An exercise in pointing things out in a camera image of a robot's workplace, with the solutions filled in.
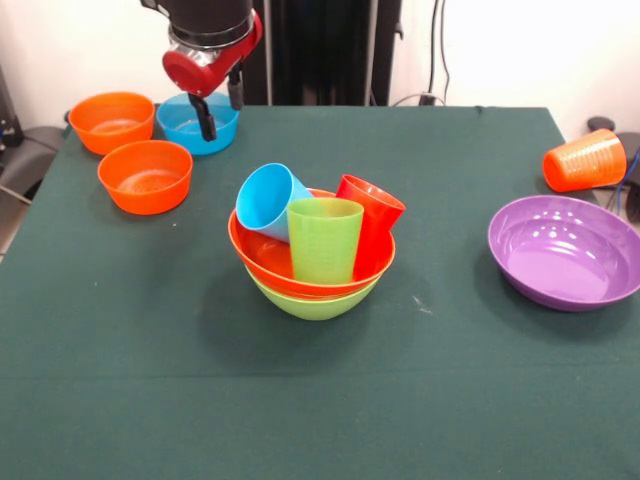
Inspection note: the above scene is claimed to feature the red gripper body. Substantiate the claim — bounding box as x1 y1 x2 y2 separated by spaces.
161 9 264 100

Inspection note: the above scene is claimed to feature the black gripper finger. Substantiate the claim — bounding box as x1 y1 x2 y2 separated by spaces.
226 60 246 112
187 92 219 143

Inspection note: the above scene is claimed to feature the small orange bowl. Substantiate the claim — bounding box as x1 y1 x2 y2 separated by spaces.
96 139 194 217
68 91 157 156

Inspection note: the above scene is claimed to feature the blue cup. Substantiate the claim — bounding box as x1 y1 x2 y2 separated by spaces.
235 162 316 245

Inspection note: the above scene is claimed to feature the wide orange bowl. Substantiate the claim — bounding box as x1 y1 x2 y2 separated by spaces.
227 187 397 300

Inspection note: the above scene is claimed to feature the green cup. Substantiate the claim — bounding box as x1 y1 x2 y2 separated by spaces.
286 197 366 287

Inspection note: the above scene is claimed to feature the red cup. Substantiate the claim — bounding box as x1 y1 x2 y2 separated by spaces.
334 173 408 282

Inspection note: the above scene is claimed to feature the green bowl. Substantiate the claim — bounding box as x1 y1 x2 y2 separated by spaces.
243 264 381 322

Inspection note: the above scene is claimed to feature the blue bowl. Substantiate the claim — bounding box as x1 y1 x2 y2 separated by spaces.
155 90 240 157

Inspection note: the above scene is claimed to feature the grey chair base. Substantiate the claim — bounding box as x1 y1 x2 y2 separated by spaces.
0 124 66 206

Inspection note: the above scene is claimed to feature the dark equipment rack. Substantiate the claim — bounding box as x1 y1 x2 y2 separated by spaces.
0 64 21 149

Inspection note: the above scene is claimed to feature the dark green tablecloth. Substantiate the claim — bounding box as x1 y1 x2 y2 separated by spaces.
0 103 640 480

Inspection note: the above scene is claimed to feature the orange cup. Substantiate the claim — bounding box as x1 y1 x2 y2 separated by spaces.
542 127 628 194

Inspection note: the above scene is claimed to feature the purple bowl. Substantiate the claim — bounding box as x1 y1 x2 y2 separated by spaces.
487 194 640 313

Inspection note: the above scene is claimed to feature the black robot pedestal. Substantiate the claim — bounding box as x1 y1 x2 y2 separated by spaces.
242 0 404 107

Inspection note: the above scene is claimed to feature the black hanging cable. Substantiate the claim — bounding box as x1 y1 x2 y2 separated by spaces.
428 0 454 106

